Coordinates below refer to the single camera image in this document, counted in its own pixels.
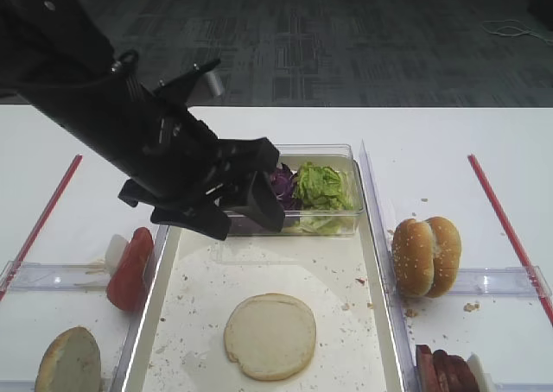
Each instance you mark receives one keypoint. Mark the sesame bun half left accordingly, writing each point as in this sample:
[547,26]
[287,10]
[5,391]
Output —
[412,256]

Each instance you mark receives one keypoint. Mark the clear divider rail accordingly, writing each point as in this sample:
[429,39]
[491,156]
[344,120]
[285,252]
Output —
[142,305]
[400,368]

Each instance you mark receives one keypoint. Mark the red strip right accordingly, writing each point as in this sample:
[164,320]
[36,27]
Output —
[510,228]

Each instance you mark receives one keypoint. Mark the sesame bun half right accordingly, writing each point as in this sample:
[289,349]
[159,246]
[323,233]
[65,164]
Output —
[446,255]

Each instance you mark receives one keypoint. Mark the white rectangular metal tray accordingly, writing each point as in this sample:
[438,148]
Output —
[205,279]

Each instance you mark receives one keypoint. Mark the red strip left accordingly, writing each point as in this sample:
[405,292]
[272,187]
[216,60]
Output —
[35,231]

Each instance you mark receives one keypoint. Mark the stacked brown meat patties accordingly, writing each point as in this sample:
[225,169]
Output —
[441,372]

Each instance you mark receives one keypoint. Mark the clear rail upper left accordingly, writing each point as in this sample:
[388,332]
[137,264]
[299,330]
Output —
[40,277]

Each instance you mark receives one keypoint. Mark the clear plastic salad container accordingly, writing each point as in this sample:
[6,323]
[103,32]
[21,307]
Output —
[316,222]

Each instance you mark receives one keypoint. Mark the red tomato slice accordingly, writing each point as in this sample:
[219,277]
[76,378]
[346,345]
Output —
[126,289]

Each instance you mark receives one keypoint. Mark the clear divider rail right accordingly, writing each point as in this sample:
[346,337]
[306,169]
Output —
[400,368]

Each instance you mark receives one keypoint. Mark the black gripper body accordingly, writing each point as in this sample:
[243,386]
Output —
[191,165]

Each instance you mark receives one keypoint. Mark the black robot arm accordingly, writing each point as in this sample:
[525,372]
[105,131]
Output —
[54,57]

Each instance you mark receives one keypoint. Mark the purple shredded cabbage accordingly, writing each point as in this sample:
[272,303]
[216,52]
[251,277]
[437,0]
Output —
[283,183]

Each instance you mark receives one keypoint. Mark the green lettuce leaves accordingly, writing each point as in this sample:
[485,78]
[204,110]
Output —
[322,188]

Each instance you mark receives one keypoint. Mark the clear divider rail left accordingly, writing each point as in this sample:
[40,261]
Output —
[142,305]

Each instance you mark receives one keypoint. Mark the sesame bun half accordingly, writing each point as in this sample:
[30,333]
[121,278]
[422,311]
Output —
[446,255]
[412,256]

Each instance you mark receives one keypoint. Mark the clear rail upper right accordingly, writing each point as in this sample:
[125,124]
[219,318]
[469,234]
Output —
[521,282]

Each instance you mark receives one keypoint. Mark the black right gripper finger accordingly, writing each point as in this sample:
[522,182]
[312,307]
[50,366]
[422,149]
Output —
[207,220]

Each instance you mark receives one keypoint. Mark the red strip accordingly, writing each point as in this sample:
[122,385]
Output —
[510,228]
[35,231]

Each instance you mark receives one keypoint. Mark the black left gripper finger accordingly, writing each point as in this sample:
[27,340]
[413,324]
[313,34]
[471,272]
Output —
[252,205]

